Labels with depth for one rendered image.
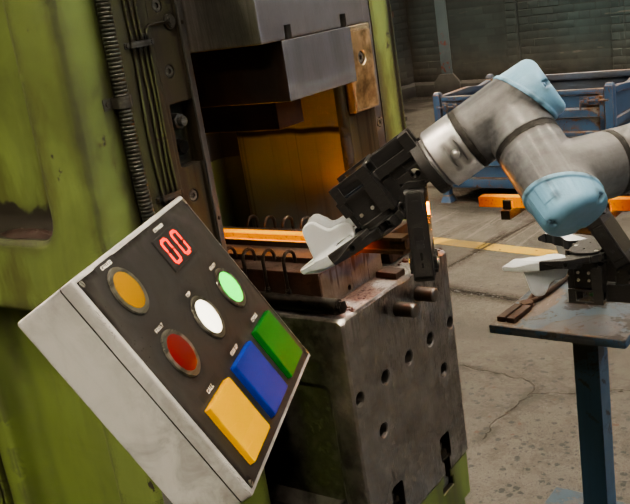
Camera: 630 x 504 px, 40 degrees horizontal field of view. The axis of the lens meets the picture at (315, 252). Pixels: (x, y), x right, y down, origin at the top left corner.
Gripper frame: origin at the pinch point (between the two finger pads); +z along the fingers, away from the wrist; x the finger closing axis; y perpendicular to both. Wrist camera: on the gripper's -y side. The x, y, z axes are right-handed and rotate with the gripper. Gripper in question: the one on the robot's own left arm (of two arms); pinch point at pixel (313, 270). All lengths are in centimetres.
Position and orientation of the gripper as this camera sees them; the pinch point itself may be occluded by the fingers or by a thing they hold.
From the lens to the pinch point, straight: 106.9
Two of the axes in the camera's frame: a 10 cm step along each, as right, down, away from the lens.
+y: -6.2, -7.8, -1.4
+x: -1.7, 3.0, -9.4
